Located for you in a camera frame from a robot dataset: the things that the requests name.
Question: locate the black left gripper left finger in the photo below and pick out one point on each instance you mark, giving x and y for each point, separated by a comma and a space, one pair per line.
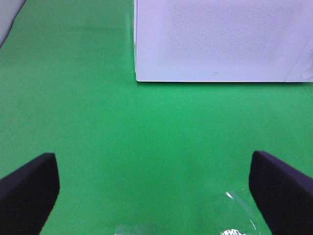
28, 195

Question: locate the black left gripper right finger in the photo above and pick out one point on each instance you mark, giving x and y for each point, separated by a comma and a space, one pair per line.
282, 194

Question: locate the clear tape strip on table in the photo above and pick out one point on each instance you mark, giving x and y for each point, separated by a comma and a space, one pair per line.
236, 217

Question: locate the white microwave oven body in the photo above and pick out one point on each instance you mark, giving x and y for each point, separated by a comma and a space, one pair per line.
303, 68

